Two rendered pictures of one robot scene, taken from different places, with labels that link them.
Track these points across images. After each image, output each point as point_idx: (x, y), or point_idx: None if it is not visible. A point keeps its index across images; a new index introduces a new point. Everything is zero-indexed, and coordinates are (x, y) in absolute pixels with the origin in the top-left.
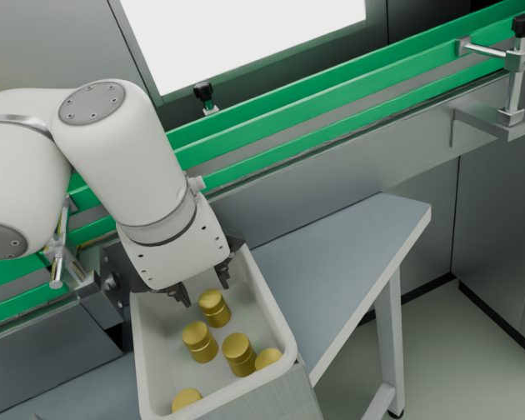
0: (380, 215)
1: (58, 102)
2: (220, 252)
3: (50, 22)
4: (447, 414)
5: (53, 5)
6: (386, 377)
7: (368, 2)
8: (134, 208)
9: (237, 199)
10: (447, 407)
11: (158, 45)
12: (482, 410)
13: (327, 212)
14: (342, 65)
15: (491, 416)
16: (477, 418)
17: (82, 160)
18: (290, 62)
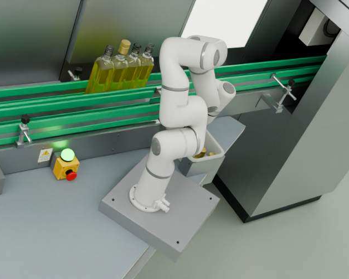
0: (229, 124)
1: (220, 84)
2: (210, 122)
3: (167, 22)
4: (198, 234)
5: (171, 19)
6: None
7: (247, 42)
8: (220, 108)
9: None
10: (198, 232)
11: (185, 36)
12: (214, 235)
13: None
14: (236, 66)
15: (217, 238)
16: (211, 238)
17: (225, 98)
18: None
